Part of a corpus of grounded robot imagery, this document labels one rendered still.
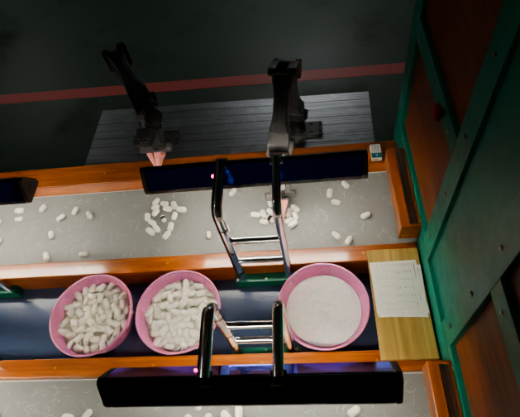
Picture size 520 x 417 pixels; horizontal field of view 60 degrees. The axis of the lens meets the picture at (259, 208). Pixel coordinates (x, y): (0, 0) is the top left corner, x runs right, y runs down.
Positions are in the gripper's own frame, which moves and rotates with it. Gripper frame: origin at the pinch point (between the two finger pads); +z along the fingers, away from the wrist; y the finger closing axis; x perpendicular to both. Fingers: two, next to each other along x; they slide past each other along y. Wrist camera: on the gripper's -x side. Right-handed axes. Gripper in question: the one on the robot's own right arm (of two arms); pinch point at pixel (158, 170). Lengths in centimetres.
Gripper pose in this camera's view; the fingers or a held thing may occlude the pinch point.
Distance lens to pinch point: 160.3
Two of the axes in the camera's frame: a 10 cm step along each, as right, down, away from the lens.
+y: 9.9, -0.7, -1.3
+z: 0.8, 9.9, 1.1
